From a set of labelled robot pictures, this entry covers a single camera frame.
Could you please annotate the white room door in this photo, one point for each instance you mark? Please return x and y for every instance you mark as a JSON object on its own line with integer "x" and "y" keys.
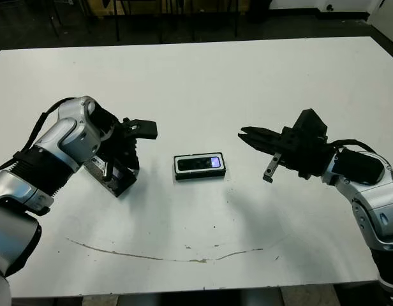
{"x": 392, "y": 16}

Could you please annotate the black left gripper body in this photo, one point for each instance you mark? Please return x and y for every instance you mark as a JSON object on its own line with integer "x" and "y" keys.
{"x": 118, "y": 146}

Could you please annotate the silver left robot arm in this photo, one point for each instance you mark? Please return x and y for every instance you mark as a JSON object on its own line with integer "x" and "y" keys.
{"x": 72, "y": 134}

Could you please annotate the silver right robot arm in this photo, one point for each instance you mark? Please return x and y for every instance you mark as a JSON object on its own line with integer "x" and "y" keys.
{"x": 372, "y": 197}

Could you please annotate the black box lid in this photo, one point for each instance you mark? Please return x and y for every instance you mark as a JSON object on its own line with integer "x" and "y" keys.
{"x": 123, "y": 186}

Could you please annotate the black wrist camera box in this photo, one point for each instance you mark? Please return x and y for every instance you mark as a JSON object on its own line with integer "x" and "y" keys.
{"x": 311, "y": 127}
{"x": 145, "y": 129}

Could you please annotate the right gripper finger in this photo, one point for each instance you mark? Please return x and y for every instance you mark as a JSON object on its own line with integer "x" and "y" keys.
{"x": 266, "y": 146}
{"x": 263, "y": 134}

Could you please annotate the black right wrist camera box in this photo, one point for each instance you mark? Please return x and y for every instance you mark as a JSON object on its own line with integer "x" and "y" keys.
{"x": 311, "y": 127}

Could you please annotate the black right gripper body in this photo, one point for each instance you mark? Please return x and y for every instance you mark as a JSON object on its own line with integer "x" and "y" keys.
{"x": 305, "y": 156}

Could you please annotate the black camera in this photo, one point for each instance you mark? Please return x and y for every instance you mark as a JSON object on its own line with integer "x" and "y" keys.
{"x": 196, "y": 164}

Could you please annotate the black box base white insert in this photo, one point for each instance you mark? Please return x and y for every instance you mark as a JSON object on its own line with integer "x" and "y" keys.
{"x": 199, "y": 177}

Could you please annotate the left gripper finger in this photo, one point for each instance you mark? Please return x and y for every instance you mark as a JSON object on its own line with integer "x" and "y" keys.
{"x": 134, "y": 157}
{"x": 107, "y": 171}

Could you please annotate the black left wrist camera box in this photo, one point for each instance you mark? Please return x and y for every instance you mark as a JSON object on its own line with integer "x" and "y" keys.
{"x": 145, "y": 129}

